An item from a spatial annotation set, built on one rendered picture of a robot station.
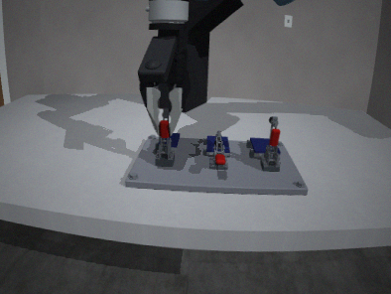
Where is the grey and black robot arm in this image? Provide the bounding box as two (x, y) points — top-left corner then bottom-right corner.
(138, 0), (295, 82)

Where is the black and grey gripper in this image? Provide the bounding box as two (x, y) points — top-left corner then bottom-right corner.
(140, 23), (191, 136)

